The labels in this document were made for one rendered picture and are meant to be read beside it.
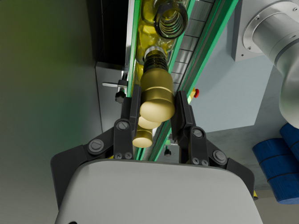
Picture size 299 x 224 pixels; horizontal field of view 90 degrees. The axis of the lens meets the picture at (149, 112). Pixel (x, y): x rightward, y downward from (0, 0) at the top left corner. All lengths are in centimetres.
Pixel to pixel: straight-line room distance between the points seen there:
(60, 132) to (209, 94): 89
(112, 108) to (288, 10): 74
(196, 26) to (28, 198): 44
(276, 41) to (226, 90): 43
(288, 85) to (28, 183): 61
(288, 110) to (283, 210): 676
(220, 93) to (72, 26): 91
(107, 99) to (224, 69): 63
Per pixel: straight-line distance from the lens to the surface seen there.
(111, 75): 51
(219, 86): 99
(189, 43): 46
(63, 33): 24
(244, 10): 75
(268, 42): 71
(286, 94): 58
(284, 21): 74
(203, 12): 44
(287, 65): 62
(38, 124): 20
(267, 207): 715
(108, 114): 65
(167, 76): 16
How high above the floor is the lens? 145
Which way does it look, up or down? 41 degrees down
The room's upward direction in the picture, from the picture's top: 179 degrees counter-clockwise
